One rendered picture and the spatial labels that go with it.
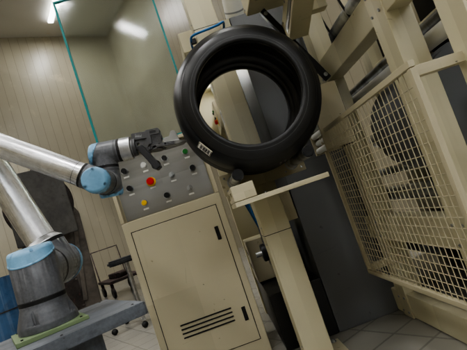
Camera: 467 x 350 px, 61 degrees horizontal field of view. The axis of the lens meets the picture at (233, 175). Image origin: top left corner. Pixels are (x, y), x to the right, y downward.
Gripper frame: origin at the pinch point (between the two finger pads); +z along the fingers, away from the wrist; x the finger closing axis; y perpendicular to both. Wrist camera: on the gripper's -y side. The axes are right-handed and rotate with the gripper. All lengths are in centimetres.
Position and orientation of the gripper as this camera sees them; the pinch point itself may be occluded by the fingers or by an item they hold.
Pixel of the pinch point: (184, 142)
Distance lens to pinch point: 158.4
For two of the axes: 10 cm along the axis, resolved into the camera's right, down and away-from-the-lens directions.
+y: -2.0, -9.7, 0.9
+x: -0.4, 1.0, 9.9
